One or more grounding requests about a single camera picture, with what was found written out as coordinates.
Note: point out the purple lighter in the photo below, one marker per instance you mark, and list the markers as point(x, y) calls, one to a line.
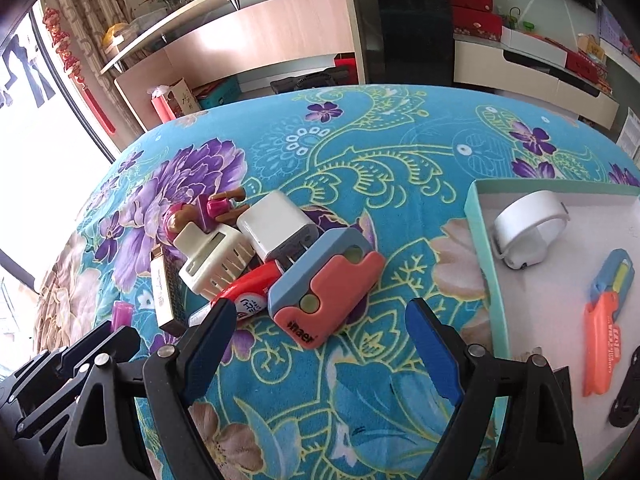
point(122, 312)

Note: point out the wooden curved shelf desk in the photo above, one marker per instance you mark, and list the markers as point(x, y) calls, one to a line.
point(207, 40)

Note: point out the red paper bag floor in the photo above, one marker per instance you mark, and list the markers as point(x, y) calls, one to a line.
point(173, 101)

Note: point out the white hair claw clip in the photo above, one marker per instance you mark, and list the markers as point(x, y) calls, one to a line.
point(214, 260)

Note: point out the white TV stand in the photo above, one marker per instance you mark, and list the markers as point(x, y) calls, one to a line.
point(483, 65)

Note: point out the gold patterned harmonica box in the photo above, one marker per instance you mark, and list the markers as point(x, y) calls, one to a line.
point(169, 293)

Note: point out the red gift bag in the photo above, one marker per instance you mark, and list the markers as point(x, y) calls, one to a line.
point(476, 18)

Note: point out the teal white tray box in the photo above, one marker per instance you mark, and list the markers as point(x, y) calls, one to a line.
point(544, 306)

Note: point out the floral blue tablecloth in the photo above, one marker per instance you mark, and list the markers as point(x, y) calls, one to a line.
point(393, 163)

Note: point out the white charger plug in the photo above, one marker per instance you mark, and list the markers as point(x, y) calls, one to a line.
point(277, 229)

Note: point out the teal storage crate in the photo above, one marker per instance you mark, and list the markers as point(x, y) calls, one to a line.
point(217, 93)

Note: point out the black bag on floor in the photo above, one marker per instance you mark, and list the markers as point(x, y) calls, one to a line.
point(333, 76)

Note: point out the black water dispenser cabinet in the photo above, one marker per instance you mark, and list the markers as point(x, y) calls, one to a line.
point(418, 41)

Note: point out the red stain remover bottle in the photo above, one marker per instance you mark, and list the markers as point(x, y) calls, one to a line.
point(248, 291)

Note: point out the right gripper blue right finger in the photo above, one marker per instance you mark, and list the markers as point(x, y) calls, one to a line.
point(449, 361)

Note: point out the red hanging ornament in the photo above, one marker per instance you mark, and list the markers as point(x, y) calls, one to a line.
point(72, 66)

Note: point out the pink doll figure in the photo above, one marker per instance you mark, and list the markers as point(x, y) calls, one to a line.
point(206, 212)

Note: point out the white smart band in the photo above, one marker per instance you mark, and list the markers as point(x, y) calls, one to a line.
point(524, 231)

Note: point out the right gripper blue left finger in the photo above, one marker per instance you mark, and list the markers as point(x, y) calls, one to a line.
point(176, 376)

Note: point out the long blue orange utility knife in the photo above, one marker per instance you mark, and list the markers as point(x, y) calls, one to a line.
point(607, 295)

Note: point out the beige curtain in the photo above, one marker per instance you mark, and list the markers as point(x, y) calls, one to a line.
point(89, 21)

